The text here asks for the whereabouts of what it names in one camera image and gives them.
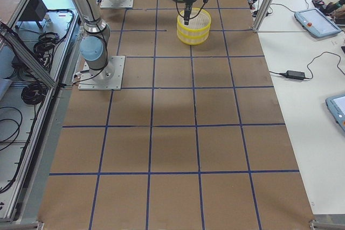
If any yellow steamer basket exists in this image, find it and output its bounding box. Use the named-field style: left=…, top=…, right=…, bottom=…
left=177, top=8, right=212, bottom=36
left=177, top=29, right=209, bottom=45

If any right side teach pendant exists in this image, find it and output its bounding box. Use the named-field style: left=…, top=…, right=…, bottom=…
left=294, top=8, right=342, bottom=38

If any black power brick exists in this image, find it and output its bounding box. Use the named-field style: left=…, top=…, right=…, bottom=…
left=279, top=70, right=306, bottom=80

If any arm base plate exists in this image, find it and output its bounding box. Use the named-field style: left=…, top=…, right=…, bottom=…
left=100, top=0, right=134, bottom=9
left=78, top=56, right=126, bottom=90

